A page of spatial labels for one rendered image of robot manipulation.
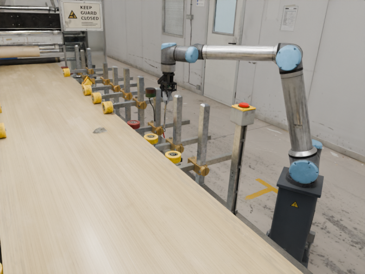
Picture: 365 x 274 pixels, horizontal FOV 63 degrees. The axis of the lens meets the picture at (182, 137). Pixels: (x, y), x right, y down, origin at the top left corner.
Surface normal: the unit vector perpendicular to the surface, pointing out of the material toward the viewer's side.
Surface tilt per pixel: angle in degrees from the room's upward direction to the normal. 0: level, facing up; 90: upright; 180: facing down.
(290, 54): 83
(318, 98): 90
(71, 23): 90
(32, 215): 0
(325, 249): 0
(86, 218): 0
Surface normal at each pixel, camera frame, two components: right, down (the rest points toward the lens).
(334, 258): 0.04, -0.92
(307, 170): -0.40, 0.43
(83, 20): 0.52, 0.36
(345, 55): -0.84, 0.18
